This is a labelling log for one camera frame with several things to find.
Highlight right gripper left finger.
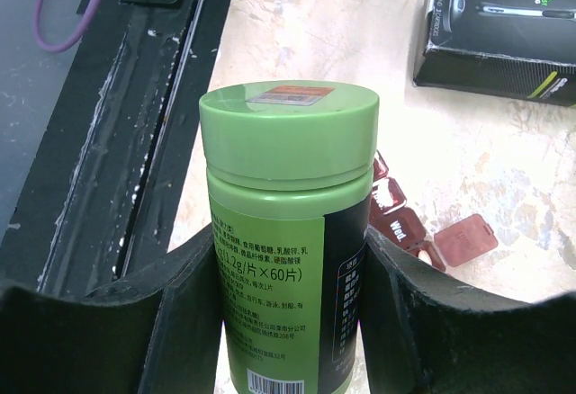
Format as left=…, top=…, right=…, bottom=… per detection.
left=1, top=228, right=222, bottom=393

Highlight green pill bottle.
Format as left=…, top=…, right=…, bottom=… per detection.
left=206, top=164, right=374, bottom=394

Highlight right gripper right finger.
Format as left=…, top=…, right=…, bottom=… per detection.
left=360, top=228, right=575, bottom=393

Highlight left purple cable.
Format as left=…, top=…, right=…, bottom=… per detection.
left=33, top=0, right=110, bottom=53

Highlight red weekly pill organizer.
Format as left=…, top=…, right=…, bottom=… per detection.
left=369, top=153, right=499, bottom=273

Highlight razor box black green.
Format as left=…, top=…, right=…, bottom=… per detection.
left=413, top=0, right=575, bottom=107

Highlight green bottle cap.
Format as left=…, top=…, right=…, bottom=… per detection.
left=199, top=80, right=380, bottom=191

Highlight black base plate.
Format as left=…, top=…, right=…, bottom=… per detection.
left=1, top=0, right=230, bottom=296

